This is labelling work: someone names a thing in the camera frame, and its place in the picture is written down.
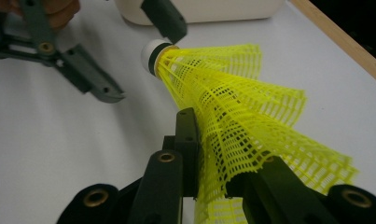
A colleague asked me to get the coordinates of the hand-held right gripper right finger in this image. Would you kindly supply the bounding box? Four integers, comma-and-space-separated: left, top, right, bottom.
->
226, 155, 336, 224

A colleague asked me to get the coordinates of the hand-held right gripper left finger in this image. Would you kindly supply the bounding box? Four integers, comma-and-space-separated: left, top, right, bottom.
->
161, 106, 203, 199

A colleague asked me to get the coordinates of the white plastic storage bin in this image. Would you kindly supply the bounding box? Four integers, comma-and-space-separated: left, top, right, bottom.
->
114, 0, 286, 26

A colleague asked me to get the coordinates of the yellow shuttlecock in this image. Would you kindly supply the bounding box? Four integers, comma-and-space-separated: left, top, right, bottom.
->
141, 38, 359, 224

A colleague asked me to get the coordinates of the white table cover sheet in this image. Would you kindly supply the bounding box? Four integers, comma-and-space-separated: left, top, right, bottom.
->
0, 0, 376, 224

